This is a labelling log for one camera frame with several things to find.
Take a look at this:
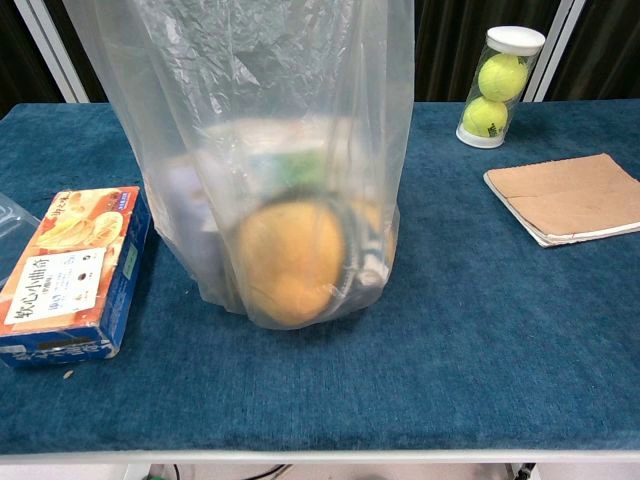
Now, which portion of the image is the black pleated curtain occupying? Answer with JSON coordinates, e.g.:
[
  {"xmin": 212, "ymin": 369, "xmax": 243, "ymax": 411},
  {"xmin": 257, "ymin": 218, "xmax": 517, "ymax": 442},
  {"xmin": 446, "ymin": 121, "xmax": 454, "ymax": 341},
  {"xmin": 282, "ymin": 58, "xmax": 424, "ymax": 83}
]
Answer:
[{"xmin": 0, "ymin": 0, "xmax": 640, "ymax": 104}]

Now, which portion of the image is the white green carton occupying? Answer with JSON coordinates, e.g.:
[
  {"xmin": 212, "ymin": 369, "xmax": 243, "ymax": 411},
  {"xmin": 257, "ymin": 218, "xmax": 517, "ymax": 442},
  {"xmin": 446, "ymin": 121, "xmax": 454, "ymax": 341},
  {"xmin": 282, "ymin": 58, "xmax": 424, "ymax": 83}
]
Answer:
[{"xmin": 167, "ymin": 119, "xmax": 332, "ymax": 236}]

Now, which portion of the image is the blue table cloth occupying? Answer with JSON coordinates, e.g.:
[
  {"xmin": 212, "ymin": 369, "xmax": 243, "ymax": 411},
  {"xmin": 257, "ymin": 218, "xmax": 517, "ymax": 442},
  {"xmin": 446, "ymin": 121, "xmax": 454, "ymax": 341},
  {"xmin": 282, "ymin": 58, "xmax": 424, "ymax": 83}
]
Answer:
[{"xmin": 0, "ymin": 101, "xmax": 640, "ymax": 457}]

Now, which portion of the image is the yellow tennis ball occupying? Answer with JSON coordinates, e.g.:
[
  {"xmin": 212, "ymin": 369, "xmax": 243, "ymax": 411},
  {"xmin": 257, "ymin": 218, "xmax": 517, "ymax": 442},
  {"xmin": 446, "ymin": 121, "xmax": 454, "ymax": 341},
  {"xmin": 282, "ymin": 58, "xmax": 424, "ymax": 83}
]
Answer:
[
  {"xmin": 478, "ymin": 53, "xmax": 529, "ymax": 104},
  {"xmin": 461, "ymin": 96, "xmax": 509, "ymax": 138}
]

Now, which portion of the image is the clear tennis ball tube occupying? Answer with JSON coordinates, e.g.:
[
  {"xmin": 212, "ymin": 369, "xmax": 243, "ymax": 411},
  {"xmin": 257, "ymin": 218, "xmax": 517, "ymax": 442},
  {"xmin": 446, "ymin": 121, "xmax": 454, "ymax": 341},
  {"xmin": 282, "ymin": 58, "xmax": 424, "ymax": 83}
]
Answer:
[{"xmin": 455, "ymin": 26, "xmax": 547, "ymax": 150}]

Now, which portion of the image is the dark patterned pouch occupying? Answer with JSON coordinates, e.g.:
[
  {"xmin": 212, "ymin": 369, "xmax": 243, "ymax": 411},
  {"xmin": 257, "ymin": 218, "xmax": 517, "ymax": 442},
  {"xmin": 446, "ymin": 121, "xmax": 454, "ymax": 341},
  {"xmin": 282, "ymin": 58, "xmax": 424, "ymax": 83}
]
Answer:
[{"xmin": 339, "ymin": 199, "xmax": 399, "ymax": 312}]

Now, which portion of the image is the grey aluminium frame post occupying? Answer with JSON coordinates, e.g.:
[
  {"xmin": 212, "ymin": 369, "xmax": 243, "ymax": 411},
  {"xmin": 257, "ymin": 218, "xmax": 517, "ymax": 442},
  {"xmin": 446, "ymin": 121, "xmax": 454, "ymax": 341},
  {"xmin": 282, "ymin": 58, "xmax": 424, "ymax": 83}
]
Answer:
[
  {"xmin": 18, "ymin": 0, "xmax": 92, "ymax": 104},
  {"xmin": 523, "ymin": 0, "xmax": 587, "ymax": 103}
]

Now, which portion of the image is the orange round fruit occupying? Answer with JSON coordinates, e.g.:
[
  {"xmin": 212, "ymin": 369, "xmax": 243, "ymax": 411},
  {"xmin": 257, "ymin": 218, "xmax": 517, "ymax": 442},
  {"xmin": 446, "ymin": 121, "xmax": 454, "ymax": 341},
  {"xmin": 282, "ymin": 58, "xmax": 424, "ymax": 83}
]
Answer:
[{"xmin": 234, "ymin": 199, "xmax": 347, "ymax": 329}]

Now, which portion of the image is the orange blue cookie box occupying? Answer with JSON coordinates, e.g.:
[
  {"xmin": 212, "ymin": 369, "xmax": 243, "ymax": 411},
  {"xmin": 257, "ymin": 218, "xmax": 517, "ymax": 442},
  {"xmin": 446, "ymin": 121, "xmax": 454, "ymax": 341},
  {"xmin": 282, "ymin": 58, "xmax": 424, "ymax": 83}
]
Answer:
[{"xmin": 0, "ymin": 186, "xmax": 152, "ymax": 370}]

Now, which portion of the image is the translucent plastic bag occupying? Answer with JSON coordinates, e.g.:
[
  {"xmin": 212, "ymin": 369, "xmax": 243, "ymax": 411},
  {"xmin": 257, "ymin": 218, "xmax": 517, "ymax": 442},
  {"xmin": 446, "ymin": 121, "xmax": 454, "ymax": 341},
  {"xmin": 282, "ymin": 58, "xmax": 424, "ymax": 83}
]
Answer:
[{"xmin": 62, "ymin": 0, "xmax": 416, "ymax": 331}]

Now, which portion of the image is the clear plastic food container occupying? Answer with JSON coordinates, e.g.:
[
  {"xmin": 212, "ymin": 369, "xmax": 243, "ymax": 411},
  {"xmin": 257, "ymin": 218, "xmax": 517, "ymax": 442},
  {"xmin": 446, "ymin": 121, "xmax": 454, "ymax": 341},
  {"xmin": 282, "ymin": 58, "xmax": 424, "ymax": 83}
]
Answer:
[{"xmin": 0, "ymin": 192, "xmax": 42, "ymax": 287}]

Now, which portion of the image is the brown cover notebook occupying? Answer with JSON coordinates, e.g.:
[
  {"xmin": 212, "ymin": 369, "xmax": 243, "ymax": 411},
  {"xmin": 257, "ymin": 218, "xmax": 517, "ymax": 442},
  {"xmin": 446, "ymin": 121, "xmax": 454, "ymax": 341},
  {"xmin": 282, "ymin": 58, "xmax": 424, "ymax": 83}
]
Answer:
[{"xmin": 483, "ymin": 153, "xmax": 640, "ymax": 249}]

